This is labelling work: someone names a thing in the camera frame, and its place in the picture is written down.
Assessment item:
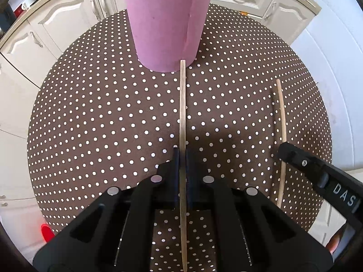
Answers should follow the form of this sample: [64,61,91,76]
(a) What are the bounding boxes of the red plastic object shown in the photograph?
[40,223,56,243]

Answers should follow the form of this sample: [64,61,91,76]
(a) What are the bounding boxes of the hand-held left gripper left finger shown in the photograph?
[32,147,182,272]

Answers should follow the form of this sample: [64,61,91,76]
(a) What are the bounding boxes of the pink paper cup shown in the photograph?
[123,0,214,73]

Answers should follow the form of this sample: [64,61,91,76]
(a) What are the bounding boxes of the cream base kitchen cabinets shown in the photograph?
[0,0,322,261]

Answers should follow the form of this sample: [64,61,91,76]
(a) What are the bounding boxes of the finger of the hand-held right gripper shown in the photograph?
[277,142,330,189]

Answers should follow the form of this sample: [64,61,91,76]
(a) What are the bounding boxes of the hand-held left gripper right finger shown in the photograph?
[186,149,333,272]

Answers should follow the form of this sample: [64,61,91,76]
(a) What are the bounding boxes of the slim wooden chopstick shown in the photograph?
[179,59,189,271]
[275,79,288,209]

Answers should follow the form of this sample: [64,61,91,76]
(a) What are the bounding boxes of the person's right hand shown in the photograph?
[326,226,347,255]

